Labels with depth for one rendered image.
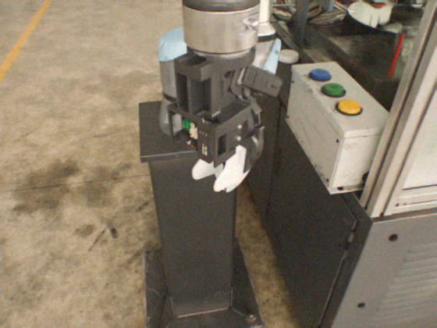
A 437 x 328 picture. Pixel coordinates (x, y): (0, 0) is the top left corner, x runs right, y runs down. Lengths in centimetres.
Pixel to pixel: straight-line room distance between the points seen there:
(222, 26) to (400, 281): 81
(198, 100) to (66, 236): 142
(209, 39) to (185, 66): 4
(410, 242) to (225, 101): 61
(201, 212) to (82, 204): 97
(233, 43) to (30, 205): 170
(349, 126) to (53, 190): 160
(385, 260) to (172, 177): 52
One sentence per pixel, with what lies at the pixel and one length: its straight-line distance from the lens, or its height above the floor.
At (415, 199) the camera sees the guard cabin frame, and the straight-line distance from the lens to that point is 76.
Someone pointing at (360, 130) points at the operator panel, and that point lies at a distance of 68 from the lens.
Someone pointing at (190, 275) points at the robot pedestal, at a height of 25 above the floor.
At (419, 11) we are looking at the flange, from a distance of 114.
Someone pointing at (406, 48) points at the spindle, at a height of 87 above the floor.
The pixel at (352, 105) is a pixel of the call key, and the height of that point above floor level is 91.
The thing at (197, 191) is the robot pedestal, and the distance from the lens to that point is 94.
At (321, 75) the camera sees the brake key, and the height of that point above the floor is 91.
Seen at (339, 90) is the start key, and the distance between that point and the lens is 78.
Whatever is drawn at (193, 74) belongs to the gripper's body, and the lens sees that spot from 36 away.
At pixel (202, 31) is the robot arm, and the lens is 35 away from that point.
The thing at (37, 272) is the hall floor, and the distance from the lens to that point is 168.
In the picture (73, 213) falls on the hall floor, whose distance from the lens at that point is 184.
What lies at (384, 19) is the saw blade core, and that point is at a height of 95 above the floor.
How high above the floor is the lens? 125
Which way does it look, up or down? 39 degrees down
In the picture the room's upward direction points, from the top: straight up
